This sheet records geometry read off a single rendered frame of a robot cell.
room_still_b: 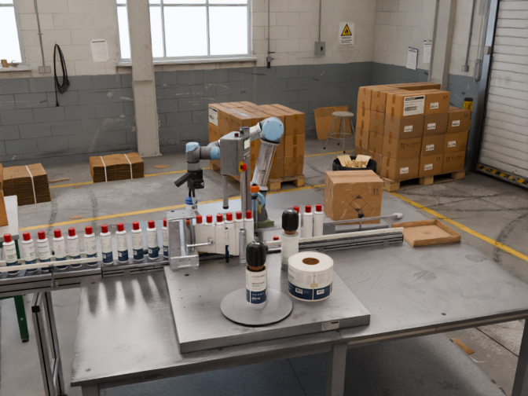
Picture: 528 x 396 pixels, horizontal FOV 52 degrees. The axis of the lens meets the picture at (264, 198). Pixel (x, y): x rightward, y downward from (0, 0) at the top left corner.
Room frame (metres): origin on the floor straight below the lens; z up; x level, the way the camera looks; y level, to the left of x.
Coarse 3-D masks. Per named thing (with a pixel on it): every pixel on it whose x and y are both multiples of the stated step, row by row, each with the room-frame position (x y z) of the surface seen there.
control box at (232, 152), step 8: (224, 136) 2.70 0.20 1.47; (232, 136) 2.70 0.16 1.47; (240, 136) 2.70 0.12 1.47; (248, 136) 2.76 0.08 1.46; (224, 144) 2.65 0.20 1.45; (232, 144) 2.64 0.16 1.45; (240, 144) 2.66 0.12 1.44; (224, 152) 2.65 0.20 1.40; (232, 152) 2.64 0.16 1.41; (240, 152) 2.66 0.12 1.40; (224, 160) 2.65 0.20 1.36; (232, 160) 2.64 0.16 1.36; (240, 160) 2.66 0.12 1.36; (248, 160) 2.76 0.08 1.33; (224, 168) 2.65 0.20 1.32; (232, 168) 2.64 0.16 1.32
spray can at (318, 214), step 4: (316, 204) 2.76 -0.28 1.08; (320, 204) 2.76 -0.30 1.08; (316, 208) 2.75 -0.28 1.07; (320, 208) 2.74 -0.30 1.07; (316, 212) 2.74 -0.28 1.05; (320, 212) 2.74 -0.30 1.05; (316, 216) 2.74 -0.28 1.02; (320, 216) 2.73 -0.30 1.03; (316, 220) 2.74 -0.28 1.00; (320, 220) 2.73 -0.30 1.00; (316, 224) 2.74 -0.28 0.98; (320, 224) 2.73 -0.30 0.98; (316, 228) 2.74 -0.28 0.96; (320, 228) 2.73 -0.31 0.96; (316, 232) 2.74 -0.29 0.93; (320, 232) 2.73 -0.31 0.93; (316, 240) 2.73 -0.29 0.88; (320, 240) 2.73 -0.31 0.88
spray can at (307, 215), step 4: (308, 208) 2.72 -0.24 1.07; (304, 212) 2.74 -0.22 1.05; (308, 212) 2.72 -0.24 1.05; (304, 216) 2.73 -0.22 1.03; (308, 216) 2.71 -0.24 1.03; (312, 216) 2.73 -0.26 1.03; (304, 220) 2.73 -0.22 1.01; (308, 220) 2.71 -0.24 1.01; (312, 220) 2.73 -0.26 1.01; (304, 224) 2.72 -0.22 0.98; (308, 224) 2.72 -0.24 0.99; (312, 224) 2.73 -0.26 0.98; (304, 228) 2.72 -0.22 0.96; (308, 228) 2.72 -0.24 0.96; (312, 228) 2.73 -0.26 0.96; (304, 232) 2.72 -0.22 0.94; (308, 232) 2.72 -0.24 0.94; (312, 232) 2.73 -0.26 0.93; (304, 236) 2.72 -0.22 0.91; (308, 236) 2.72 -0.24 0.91
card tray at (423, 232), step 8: (392, 224) 3.01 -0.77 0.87; (400, 224) 3.03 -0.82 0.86; (408, 224) 3.04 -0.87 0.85; (416, 224) 3.05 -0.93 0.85; (424, 224) 3.07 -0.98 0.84; (432, 224) 3.08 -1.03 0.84; (440, 224) 3.04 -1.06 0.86; (408, 232) 2.97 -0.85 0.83; (416, 232) 2.97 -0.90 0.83; (424, 232) 2.97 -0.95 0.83; (432, 232) 2.97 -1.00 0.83; (440, 232) 2.97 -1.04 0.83; (448, 232) 2.95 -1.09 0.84; (408, 240) 2.84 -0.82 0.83; (416, 240) 2.77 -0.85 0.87; (424, 240) 2.78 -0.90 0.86; (432, 240) 2.79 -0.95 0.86; (440, 240) 2.81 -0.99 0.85; (448, 240) 2.82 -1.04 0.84; (456, 240) 2.84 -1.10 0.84
